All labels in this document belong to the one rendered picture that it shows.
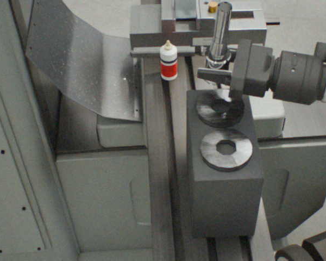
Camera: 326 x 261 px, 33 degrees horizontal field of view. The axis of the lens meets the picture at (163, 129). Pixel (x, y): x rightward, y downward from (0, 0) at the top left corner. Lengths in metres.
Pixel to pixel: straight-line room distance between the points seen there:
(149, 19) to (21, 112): 0.40
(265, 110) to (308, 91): 0.49
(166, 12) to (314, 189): 0.71
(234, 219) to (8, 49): 0.59
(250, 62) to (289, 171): 0.69
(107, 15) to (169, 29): 1.76
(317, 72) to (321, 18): 2.18
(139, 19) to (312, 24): 1.77
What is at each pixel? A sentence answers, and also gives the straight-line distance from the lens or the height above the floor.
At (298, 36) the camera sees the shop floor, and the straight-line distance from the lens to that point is 3.01.
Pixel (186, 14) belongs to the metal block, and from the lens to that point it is 1.40.
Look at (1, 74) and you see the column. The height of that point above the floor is 1.05.
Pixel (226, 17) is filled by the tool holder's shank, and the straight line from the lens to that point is 0.90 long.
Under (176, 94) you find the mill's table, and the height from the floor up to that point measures 0.92.
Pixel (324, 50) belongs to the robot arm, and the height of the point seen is 1.22.
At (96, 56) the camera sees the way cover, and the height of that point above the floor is 0.89.
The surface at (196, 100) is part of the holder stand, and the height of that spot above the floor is 1.10.
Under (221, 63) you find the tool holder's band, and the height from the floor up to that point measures 1.21.
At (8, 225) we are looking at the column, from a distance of 1.67.
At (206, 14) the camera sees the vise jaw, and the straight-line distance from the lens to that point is 1.38.
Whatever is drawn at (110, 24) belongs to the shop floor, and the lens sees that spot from 3.06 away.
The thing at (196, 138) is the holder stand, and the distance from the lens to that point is 0.99.
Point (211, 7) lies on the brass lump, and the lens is 1.38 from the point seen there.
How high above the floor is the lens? 1.85
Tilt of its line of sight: 48 degrees down
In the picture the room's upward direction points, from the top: 3 degrees counter-clockwise
